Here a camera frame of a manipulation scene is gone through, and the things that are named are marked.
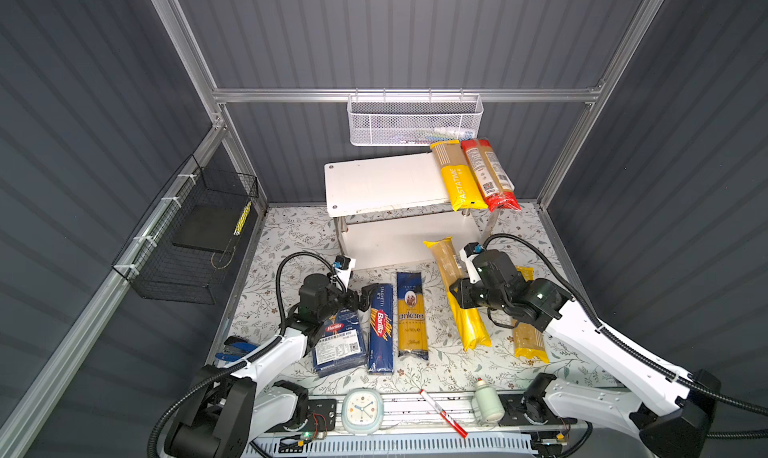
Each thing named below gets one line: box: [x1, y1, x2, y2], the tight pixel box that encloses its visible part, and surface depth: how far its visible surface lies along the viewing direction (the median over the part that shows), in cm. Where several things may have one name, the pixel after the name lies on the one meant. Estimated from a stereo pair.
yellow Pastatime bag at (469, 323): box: [423, 236, 492, 351], surface depth 72 cm
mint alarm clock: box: [341, 387, 384, 435], surface depth 74 cm
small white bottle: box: [475, 377, 505, 423], surface depth 71 cm
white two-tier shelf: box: [325, 152, 499, 269], surface depth 81 cm
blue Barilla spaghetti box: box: [368, 283, 394, 374], surface depth 86 cm
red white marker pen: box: [420, 389, 469, 439], surface depth 75 cm
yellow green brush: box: [233, 201, 252, 236], surface depth 81 cm
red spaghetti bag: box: [461, 139, 522, 213], surface depth 78 cm
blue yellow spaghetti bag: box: [396, 272, 429, 360], surface depth 90 cm
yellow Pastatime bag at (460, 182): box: [430, 140, 488, 212], surface depth 79 cm
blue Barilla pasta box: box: [313, 308, 368, 378], surface depth 80 cm
